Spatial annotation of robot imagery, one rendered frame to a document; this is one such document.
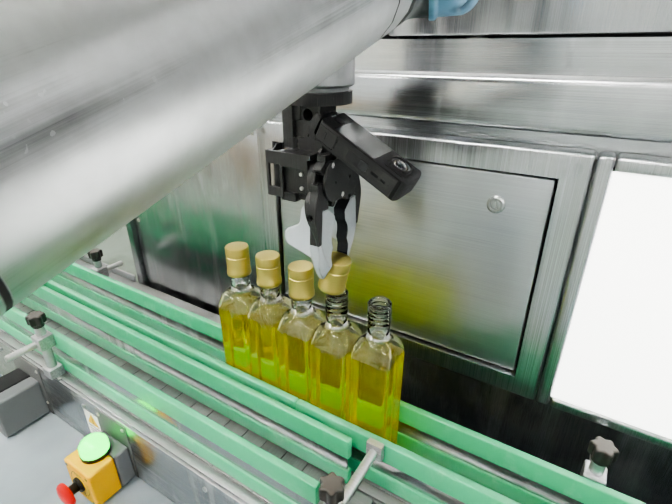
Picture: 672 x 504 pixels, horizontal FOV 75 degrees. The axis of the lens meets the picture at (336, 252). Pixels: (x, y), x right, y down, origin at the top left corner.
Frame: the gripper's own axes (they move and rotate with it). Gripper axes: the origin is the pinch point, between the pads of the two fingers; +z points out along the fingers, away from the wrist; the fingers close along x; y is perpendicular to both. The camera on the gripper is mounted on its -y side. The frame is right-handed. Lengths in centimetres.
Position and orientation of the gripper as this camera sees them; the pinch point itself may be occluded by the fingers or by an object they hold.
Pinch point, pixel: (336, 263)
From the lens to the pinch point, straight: 53.7
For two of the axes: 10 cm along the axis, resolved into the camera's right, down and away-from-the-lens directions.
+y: -8.5, -2.2, 4.8
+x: -5.3, 3.6, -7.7
